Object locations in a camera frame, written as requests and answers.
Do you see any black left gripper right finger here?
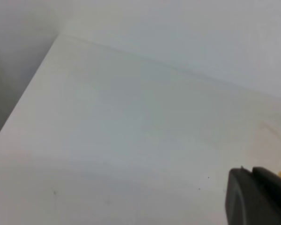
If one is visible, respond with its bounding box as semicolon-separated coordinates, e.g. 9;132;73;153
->
252;167;281;199

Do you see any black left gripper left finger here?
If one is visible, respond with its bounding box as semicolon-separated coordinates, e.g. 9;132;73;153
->
225;168;281;225

